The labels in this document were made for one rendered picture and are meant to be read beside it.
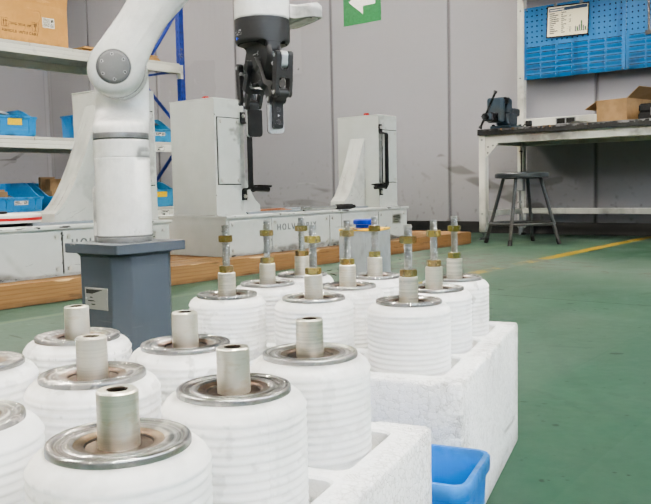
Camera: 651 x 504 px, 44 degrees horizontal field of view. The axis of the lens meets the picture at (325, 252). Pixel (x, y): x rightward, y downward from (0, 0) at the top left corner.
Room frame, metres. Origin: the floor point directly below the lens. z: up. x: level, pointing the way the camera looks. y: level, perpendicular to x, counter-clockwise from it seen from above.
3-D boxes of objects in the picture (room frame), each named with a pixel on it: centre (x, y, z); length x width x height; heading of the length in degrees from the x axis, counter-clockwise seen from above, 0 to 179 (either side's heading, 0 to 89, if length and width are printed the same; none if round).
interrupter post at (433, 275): (1.02, -0.14, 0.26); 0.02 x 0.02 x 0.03
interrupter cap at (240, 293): (1.00, 0.12, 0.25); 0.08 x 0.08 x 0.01
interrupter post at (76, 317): (0.72, 0.23, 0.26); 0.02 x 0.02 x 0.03
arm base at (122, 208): (1.36, 0.34, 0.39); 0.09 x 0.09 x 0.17; 52
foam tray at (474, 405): (1.06, -0.03, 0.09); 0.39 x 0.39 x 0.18; 68
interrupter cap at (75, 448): (0.41, 0.11, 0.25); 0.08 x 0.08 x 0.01
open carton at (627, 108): (5.35, -2.00, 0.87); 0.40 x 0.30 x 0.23; 38
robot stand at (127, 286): (1.36, 0.34, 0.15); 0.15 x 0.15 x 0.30; 52
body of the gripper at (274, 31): (1.11, 0.08, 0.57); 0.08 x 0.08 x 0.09
